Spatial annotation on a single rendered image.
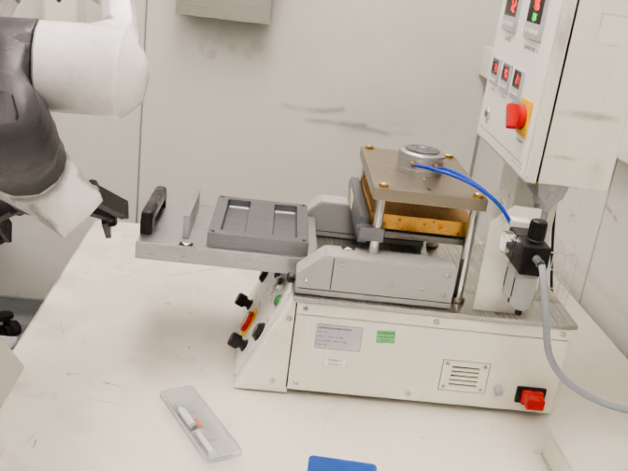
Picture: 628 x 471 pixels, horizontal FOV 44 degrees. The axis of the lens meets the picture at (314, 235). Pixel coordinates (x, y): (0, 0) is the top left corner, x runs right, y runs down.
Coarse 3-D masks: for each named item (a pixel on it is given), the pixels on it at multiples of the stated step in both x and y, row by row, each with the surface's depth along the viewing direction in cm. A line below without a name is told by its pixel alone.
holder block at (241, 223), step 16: (224, 208) 137; (240, 208) 142; (256, 208) 139; (272, 208) 140; (288, 208) 143; (304, 208) 142; (224, 224) 133; (240, 224) 134; (256, 224) 131; (272, 224) 132; (288, 224) 137; (304, 224) 134; (208, 240) 125; (224, 240) 125; (240, 240) 126; (256, 240) 126; (272, 240) 126; (288, 240) 126; (304, 240) 126
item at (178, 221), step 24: (168, 216) 137; (192, 216) 130; (144, 240) 125; (168, 240) 126; (192, 240) 127; (312, 240) 134; (216, 264) 126; (240, 264) 126; (264, 264) 126; (288, 264) 126
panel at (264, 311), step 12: (264, 276) 150; (264, 288) 145; (288, 288) 127; (264, 300) 139; (264, 312) 134; (276, 312) 126; (252, 324) 138; (264, 324) 129; (252, 348) 128; (240, 360) 131
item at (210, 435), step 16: (176, 400) 118; (192, 400) 119; (192, 416) 115; (208, 416) 115; (192, 432) 111; (208, 432) 112; (224, 432) 112; (208, 448) 108; (224, 448) 109; (240, 448) 109
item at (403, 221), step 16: (368, 192) 135; (368, 208) 127; (400, 208) 128; (416, 208) 129; (432, 208) 130; (448, 208) 131; (384, 224) 125; (400, 224) 125; (416, 224) 125; (432, 224) 125; (448, 224) 125; (464, 224) 125; (432, 240) 126; (448, 240) 126
